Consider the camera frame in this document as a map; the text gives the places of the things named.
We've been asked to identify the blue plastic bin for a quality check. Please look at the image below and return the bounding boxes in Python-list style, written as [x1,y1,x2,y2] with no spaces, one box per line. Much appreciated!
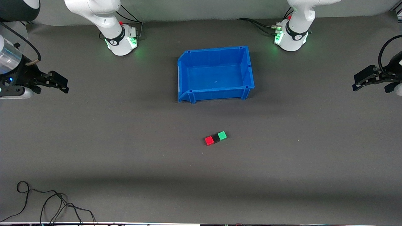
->
[177,46,255,104]

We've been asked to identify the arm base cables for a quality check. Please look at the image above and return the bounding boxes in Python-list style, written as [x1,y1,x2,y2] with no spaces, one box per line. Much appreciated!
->
[237,6,294,35]
[99,3,144,40]

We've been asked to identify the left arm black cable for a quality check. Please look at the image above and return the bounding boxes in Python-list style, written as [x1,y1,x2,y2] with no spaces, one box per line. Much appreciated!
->
[378,34,402,79]

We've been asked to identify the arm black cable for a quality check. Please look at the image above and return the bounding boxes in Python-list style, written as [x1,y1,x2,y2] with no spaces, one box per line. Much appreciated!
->
[0,21,41,67]
[378,34,402,79]

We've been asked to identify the dark grey table mat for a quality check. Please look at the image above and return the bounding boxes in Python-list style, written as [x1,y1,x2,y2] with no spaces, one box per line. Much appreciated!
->
[0,11,402,224]

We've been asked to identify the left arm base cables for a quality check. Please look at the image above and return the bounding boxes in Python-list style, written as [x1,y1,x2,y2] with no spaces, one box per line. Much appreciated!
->
[237,6,294,35]

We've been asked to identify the thin black loose cable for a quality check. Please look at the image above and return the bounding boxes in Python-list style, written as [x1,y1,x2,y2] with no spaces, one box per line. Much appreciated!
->
[0,181,98,225]

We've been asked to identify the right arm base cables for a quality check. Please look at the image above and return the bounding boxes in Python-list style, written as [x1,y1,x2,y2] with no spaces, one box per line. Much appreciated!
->
[99,3,144,40]

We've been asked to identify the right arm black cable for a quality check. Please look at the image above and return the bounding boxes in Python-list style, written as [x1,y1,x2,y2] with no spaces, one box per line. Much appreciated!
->
[0,21,41,67]

